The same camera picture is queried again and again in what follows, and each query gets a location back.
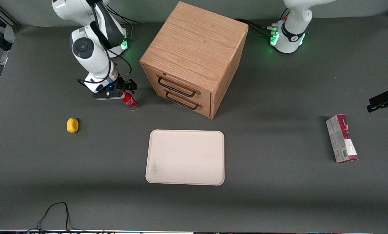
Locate wooden drawer front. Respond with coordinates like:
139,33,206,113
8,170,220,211
143,64,212,105
148,85,211,118

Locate yellow lemon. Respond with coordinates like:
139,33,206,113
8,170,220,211
67,118,79,134

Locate red plaid cardboard box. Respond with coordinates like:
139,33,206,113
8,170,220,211
326,114,359,163

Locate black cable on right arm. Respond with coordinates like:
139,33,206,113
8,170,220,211
77,0,132,90

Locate thin black looped cable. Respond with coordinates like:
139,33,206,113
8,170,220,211
26,202,87,233

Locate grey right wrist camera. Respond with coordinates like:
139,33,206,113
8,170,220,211
92,88,124,100

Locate black cables at right arm base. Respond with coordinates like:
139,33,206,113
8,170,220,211
108,5,141,41

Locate beige plastic tray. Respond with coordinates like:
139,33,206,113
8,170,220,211
145,129,225,186

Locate black metal drawer handle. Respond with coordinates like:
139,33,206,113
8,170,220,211
157,76,197,98
165,91,199,110

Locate aluminium frame rail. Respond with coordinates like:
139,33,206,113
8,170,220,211
0,0,19,26

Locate black cables at left arm base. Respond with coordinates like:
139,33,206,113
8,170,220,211
234,19,279,37

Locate wooden drawer cabinet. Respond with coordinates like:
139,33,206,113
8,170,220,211
140,1,249,119

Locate black cables at arm base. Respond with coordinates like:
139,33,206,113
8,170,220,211
234,19,279,37
108,5,141,41

